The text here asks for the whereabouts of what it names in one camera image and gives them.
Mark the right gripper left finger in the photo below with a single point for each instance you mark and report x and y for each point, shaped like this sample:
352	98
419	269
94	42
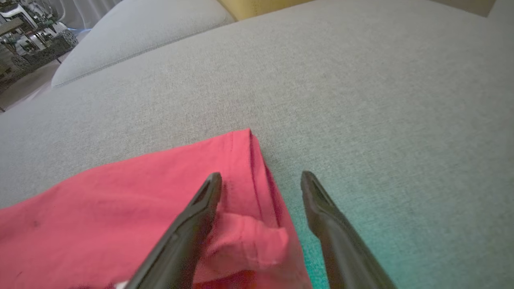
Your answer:
188	233

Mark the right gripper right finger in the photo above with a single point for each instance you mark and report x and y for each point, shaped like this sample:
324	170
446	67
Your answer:
341	249

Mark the red basketball jersey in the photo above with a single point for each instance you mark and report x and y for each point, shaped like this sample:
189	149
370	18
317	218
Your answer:
100	220

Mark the grey fabric sofa seat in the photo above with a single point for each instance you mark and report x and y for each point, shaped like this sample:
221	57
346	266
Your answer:
361	100

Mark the grey sofa side cushion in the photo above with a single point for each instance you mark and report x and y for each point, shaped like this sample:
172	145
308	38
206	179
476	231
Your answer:
152	28

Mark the yellow sofa back cushion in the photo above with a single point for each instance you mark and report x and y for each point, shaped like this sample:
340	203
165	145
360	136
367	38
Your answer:
257	7

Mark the light grey curtain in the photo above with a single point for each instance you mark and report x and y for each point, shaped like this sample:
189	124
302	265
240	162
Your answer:
88	12

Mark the grey background robot equipment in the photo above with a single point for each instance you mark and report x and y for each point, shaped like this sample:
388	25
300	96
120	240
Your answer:
36	44

